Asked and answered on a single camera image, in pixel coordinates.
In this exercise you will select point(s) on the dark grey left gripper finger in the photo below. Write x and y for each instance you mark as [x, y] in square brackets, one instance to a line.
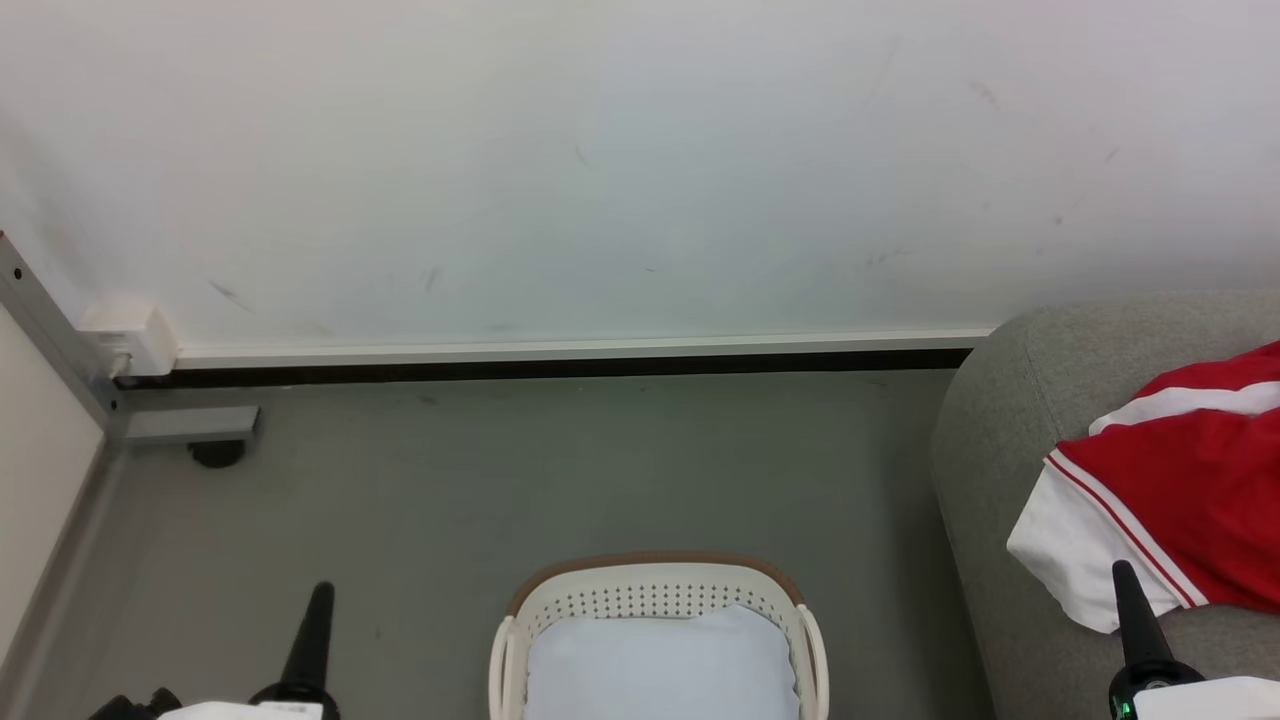
[310, 645]

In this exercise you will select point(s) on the grey fabric sofa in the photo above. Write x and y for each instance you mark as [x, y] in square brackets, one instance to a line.
[1000, 480]

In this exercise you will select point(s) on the white wall socket box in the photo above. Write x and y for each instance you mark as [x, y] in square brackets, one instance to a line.
[135, 335]

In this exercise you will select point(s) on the light blue folded cloth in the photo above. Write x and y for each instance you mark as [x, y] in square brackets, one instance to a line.
[660, 665]

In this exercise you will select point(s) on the white wall baseboard strip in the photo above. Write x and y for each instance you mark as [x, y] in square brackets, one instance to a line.
[560, 352]

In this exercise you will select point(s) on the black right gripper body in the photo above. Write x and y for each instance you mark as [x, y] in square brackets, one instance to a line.
[1135, 685]

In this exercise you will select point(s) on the grey metal frame post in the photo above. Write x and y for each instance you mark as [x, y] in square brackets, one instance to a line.
[50, 340]

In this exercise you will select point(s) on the black round frame foot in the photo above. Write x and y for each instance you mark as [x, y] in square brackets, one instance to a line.
[217, 453]

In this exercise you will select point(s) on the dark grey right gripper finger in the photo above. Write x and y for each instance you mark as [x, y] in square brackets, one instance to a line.
[1138, 625]

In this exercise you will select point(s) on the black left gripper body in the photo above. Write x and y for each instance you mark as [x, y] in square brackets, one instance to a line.
[300, 698]

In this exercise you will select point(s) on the white perforated laundry basket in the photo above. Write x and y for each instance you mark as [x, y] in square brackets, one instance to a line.
[655, 590]

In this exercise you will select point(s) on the red and white garment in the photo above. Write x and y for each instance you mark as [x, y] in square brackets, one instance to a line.
[1190, 490]

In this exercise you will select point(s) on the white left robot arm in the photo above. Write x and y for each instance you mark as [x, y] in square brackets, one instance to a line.
[240, 711]

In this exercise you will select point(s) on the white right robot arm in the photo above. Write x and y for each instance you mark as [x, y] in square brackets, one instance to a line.
[1210, 700]

